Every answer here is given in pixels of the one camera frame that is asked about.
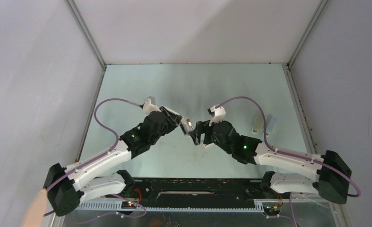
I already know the beige stapler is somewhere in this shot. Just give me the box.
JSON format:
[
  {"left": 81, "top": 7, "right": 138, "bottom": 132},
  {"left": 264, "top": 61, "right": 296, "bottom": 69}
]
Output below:
[{"left": 251, "top": 112, "right": 264, "bottom": 134}]

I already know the white cable duct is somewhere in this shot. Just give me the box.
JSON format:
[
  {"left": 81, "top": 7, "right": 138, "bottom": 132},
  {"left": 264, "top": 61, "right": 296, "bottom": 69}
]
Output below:
[{"left": 75, "top": 200, "right": 264, "bottom": 213}]

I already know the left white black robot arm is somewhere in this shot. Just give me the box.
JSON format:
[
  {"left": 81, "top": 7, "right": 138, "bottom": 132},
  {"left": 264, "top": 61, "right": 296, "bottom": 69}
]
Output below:
[{"left": 44, "top": 106, "right": 189, "bottom": 217}]

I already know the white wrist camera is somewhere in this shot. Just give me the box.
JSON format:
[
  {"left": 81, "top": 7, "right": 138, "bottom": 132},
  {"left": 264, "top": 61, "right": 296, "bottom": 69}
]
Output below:
[
  {"left": 141, "top": 96, "right": 161, "bottom": 115},
  {"left": 208, "top": 106, "right": 226, "bottom": 126}
]

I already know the right small circuit board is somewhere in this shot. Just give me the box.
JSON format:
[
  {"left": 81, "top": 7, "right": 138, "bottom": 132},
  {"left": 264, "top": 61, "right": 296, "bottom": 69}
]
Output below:
[{"left": 264, "top": 206, "right": 282, "bottom": 217}]

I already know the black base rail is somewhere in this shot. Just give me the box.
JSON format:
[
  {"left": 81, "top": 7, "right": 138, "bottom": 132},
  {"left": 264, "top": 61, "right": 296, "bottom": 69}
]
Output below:
[{"left": 118, "top": 178, "right": 278, "bottom": 208}]

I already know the small white mini stapler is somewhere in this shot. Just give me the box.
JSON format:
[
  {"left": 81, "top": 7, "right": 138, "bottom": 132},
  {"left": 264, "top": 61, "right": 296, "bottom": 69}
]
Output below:
[{"left": 180, "top": 117, "right": 194, "bottom": 135}]

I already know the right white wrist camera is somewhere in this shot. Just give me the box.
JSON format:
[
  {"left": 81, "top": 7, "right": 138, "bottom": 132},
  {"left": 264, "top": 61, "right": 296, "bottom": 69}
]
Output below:
[{"left": 208, "top": 106, "right": 226, "bottom": 126}]

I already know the small circuit board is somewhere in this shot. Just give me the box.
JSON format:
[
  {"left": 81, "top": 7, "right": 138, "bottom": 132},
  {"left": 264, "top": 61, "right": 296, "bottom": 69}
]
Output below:
[
  {"left": 264, "top": 206, "right": 282, "bottom": 217},
  {"left": 121, "top": 201, "right": 137, "bottom": 209}
]

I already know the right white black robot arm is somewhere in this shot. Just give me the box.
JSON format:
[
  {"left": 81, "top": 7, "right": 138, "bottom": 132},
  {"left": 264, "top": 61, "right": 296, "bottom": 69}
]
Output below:
[{"left": 188, "top": 121, "right": 352, "bottom": 204}]

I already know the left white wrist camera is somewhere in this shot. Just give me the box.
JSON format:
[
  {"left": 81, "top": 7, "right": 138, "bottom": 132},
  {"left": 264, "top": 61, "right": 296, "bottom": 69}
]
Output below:
[{"left": 141, "top": 96, "right": 161, "bottom": 115}]

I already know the left small circuit board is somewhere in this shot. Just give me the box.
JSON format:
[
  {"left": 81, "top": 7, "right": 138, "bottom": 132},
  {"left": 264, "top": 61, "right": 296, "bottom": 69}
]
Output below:
[{"left": 121, "top": 201, "right": 137, "bottom": 209}]

